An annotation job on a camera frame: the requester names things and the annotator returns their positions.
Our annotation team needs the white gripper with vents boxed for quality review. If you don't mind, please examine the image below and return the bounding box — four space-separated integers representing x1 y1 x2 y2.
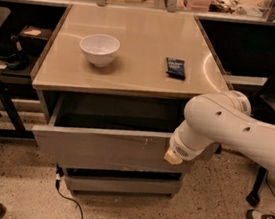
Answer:
163 130 203 165

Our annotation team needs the grey top drawer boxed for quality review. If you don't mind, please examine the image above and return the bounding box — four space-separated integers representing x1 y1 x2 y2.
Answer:
33 94 194 174

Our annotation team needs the grey drawer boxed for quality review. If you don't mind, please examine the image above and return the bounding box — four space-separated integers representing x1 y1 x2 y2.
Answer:
65 176 182 195
33 94 194 174

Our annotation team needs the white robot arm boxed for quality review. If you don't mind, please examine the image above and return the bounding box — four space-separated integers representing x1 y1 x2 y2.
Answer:
164 90 275 173

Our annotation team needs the grey bottom drawer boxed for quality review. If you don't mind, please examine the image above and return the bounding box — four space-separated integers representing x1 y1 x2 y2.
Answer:
65 176 182 195

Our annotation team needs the grey drawer cabinet with top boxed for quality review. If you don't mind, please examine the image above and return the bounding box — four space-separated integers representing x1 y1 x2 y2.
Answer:
14 0 245 214

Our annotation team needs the dark blue snack packet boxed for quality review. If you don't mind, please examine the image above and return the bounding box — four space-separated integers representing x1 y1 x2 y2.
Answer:
166 57 185 80

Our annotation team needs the white ceramic bowl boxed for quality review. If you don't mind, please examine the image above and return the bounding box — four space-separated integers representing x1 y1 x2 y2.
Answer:
79 34 121 67

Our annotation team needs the black box with label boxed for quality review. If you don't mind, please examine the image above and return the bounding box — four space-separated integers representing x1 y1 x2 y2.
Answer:
18 25 52 56

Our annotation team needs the black power cable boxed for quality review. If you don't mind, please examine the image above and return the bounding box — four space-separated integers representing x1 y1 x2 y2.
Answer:
50 165 91 219

